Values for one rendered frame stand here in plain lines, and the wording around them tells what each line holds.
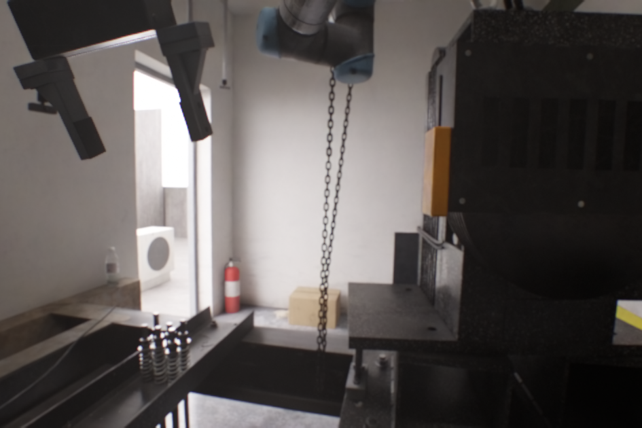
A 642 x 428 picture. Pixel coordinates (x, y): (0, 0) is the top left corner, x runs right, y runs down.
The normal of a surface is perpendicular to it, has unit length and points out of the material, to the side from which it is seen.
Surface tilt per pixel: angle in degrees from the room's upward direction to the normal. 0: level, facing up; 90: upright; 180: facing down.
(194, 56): 114
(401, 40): 90
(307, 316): 90
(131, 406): 0
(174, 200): 90
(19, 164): 90
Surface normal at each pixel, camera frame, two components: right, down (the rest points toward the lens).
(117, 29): -0.10, 0.47
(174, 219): -0.20, 0.08
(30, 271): 0.98, 0.04
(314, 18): 0.18, 0.97
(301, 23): -0.12, 0.95
